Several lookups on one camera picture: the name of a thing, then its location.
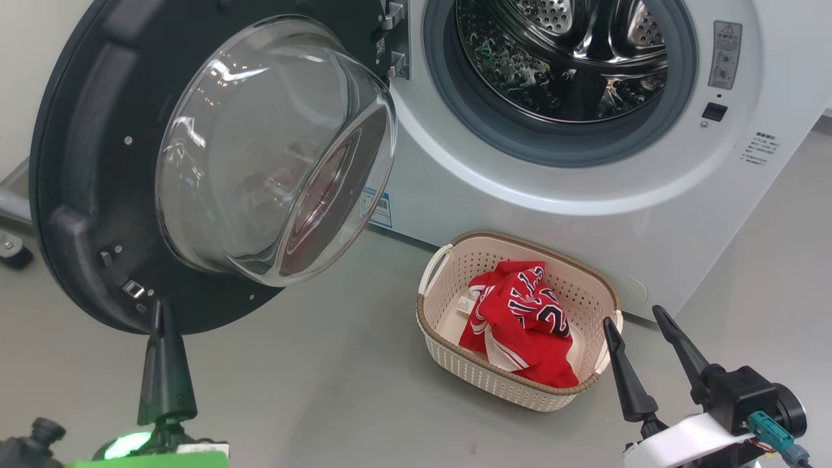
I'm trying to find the grey warning label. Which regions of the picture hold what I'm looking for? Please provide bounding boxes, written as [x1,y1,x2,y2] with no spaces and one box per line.
[708,20,743,90]

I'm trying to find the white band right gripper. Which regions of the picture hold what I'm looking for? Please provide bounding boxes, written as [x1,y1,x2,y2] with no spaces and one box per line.
[603,305,760,468]

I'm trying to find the blue energy sticker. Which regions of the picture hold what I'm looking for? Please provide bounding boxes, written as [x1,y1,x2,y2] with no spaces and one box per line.
[359,187,393,229]

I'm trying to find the grey rubber door gasket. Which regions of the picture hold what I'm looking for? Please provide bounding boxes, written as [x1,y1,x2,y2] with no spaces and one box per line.
[422,0,699,168]

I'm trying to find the grey metal stand leg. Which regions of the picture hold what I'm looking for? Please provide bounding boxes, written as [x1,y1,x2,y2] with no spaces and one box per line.
[0,229,34,271]

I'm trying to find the red jersey navy numbers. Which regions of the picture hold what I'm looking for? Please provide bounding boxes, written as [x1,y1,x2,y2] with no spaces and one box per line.
[458,261,573,365]

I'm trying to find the white front-load washing machine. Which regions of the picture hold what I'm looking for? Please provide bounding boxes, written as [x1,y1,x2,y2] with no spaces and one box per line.
[361,0,832,322]

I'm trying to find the black glass washing machine door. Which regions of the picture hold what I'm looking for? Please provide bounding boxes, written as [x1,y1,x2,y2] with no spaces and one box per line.
[29,0,410,335]

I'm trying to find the steel perforated washer drum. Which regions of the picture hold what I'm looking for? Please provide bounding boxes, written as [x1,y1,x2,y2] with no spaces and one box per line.
[455,0,670,124]

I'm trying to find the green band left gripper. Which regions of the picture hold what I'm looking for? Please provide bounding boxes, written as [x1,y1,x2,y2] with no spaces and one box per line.
[65,299,230,468]

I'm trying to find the cream perforated laundry basket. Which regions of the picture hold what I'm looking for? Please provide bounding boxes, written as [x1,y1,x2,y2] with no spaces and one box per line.
[416,230,623,413]

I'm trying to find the right camera cable teal plug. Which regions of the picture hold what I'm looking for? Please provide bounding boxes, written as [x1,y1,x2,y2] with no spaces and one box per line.
[747,411,814,468]

